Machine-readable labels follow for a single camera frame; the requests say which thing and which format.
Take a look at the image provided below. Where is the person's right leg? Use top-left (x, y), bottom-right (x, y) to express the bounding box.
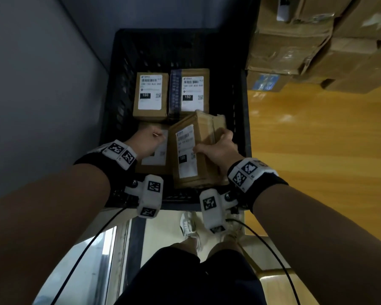
top-left (209, 238), bottom-right (245, 256)

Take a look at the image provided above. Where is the person's white shoe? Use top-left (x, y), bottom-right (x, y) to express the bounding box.
top-left (221, 216), bottom-right (246, 245)
top-left (179, 211), bottom-right (204, 251)

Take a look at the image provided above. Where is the black plastic crate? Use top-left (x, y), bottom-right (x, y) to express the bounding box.
top-left (99, 28), bottom-right (253, 211)

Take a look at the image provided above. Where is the person's right forearm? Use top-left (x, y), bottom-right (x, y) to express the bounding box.
top-left (252, 184), bottom-right (381, 305)

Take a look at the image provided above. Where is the dark metal stand frame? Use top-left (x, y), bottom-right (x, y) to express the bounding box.
top-left (124, 216), bottom-right (146, 285)

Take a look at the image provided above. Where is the person's leg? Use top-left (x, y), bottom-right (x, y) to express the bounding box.
top-left (170, 235), bottom-right (201, 256)
top-left (209, 238), bottom-right (245, 256)

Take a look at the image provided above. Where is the black camera cable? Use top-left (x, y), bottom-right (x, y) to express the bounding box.
top-left (50, 206), bottom-right (129, 305)
top-left (225, 218), bottom-right (302, 305)

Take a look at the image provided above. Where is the taped parcel labelled 150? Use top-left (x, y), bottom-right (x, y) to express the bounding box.
top-left (167, 68), bottom-right (210, 121)

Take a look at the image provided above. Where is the person's right hand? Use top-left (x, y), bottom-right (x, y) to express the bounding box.
top-left (193, 128), bottom-right (244, 177)

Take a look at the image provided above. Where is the person's left forearm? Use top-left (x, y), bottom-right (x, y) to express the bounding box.
top-left (0, 163), bottom-right (112, 305)

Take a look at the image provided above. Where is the small parcel 150 label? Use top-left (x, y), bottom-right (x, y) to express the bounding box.
top-left (300, 37), bottom-right (380, 83)

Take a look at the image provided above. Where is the black wristband with marker tags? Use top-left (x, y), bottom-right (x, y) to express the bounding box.
top-left (227, 158), bottom-right (289, 212)
top-left (73, 139), bottom-right (138, 200)

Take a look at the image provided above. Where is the person's left hand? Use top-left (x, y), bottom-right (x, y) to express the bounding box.
top-left (124, 125), bottom-right (167, 162)

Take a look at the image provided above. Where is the person's black garment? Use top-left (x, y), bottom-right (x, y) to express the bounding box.
top-left (114, 244), bottom-right (268, 305)

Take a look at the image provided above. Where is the person's left leg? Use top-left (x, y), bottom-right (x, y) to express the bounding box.
top-left (170, 235), bottom-right (201, 256)

